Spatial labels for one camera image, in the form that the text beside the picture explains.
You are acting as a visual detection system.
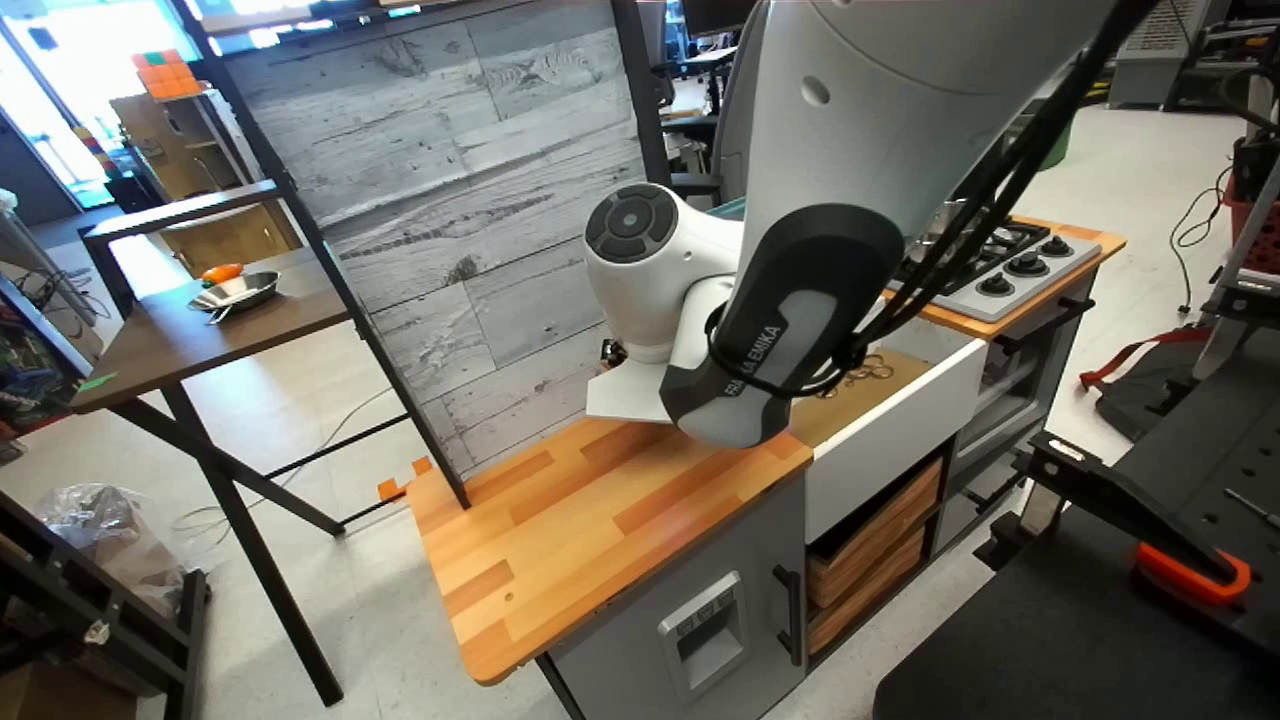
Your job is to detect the grey toy oven door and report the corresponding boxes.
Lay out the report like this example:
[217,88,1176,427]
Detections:
[937,294,1103,537]

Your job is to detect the clear plastic bag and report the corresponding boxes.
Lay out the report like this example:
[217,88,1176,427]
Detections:
[37,480,183,615]

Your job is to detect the wooden countertop beside sink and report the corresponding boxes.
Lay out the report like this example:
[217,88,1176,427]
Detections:
[405,413,818,686]

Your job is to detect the brown desk black frame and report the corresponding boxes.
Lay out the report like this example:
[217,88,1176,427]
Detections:
[65,175,414,710]

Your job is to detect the red cable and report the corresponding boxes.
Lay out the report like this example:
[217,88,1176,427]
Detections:
[1077,323,1214,396]

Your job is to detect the wooden drawer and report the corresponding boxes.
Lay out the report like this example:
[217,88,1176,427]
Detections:
[810,523,937,661]
[810,457,947,611]

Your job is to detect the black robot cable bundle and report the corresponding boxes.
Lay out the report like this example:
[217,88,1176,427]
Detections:
[852,0,1165,353]

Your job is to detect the orange box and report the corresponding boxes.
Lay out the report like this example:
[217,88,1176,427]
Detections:
[133,49,207,105]

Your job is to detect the grey toy kitchen cabinet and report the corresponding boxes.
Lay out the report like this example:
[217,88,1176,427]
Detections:
[538,473,811,720]

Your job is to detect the white toy sink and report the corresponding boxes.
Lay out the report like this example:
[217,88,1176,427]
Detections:
[784,334,991,542]

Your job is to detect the orange white item on desk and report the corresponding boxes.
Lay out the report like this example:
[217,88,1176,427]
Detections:
[193,258,284,319]

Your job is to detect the white cabinet dispenser panel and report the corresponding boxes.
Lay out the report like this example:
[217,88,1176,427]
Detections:
[655,570,753,695]

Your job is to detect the thick black frame post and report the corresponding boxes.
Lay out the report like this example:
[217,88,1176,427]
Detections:
[610,0,672,186]

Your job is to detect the white toy stove top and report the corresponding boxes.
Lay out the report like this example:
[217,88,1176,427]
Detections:
[904,215,1108,327]

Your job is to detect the large black orange clamp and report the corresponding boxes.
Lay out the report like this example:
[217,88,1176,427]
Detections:
[1018,431,1262,615]

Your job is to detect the black cabinet handle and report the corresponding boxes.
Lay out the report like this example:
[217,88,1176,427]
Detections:
[769,559,810,666]

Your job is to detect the wooden countertop around stove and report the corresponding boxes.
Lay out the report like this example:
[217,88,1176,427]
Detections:
[916,215,1132,344]

